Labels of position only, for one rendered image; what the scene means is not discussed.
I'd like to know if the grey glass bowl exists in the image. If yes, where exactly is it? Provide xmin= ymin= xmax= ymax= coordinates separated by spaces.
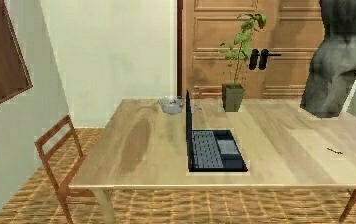
xmin=157 ymin=95 xmax=186 ymax=115

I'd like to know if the light wooden table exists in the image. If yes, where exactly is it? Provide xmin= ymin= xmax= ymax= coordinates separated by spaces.
xmin=68 ymin=97 xmax=356 ymax=224

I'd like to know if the small black pen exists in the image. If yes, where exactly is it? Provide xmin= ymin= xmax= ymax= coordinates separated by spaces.
xmin=326 ymin=147 xmax=344 ymax=156

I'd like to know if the brown panelled room door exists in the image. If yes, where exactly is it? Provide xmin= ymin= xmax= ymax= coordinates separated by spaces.
xmin=176 ymin=0 xmax=326 ymax=100

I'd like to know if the black open laptop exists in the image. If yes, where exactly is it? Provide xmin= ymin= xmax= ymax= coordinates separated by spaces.
xmin=185 ymin=89 xmax=249 ymax=173

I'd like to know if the green potted house plant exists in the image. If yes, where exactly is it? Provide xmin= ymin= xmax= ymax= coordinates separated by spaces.
xmin=218 ymin=12 xmax=268 ymax=113

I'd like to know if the brown framed wall picture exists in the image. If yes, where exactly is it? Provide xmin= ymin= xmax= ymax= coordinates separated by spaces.
xmin=0 ymin=0 xmax=34 ymax=108

